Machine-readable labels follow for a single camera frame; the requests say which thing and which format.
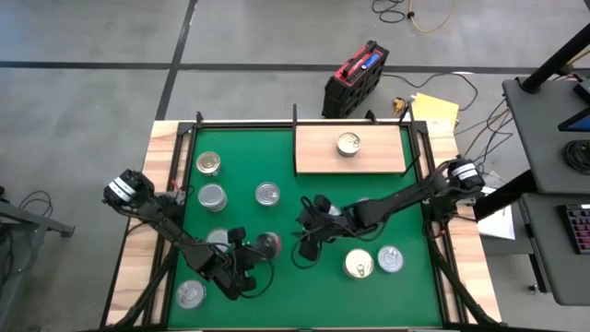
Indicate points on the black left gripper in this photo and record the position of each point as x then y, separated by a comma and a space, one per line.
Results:
226, 272

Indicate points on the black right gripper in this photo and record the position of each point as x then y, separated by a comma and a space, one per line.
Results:
336, 221

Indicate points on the blue albacore tuna can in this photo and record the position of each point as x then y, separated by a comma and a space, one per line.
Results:
216, 236

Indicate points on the green Bumble Bee tuna can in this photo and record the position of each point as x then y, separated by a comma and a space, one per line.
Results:
213, 197

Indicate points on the large silver lid can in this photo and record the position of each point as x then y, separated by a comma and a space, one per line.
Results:
191, 294

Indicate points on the blue can gold lid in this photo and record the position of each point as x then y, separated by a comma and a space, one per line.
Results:
349, 144

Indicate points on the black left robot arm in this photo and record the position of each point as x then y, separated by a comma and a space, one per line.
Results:
161, 216

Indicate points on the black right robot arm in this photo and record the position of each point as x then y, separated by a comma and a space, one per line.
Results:
415, 193

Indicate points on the wooden shelf board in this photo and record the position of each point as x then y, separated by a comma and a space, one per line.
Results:
318, 152

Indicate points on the blue yellow tuna can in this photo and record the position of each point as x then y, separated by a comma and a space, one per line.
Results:
267, 193

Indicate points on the green table mat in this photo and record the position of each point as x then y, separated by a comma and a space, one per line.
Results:
299, 286

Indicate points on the teal tuna can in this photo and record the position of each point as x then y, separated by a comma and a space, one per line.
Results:
363, 200

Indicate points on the blue Wild Planet can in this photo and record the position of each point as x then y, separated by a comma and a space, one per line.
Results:
358, 263

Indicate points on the silver lid tuna can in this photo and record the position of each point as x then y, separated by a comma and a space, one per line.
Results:
390, 258

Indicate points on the blue red tuna can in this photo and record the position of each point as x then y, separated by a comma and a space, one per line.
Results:
208, 163

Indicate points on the red black tool case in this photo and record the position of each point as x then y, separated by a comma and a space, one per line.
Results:
352, 87

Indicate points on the yellow black plug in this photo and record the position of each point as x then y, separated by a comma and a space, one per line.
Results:
398, 105

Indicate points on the yellow paper pad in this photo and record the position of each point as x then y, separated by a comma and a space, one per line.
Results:
433, 110

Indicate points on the crumpled white paper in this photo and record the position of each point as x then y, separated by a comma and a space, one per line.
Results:
494, 177

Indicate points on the white paper sheet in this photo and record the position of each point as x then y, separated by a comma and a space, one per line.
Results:
500, 228

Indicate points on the grey metal stand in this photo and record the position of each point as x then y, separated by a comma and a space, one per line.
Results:
37, 220

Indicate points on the black desk leg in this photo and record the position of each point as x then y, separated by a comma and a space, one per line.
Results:
534, 258

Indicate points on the grey desk with keyboard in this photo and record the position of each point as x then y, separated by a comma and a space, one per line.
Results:
553, 272

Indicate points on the black backlit keyboard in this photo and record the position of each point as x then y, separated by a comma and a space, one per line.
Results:
578, 228

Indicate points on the tablet with blue screen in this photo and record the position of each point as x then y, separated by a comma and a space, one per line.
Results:
581, 122

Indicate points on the black slanted pole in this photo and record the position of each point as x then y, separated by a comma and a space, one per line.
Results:
553, 62

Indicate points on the black desk device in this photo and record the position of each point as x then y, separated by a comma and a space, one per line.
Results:
584, 90

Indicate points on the black table frame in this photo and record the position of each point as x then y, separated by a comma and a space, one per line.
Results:
230, 125

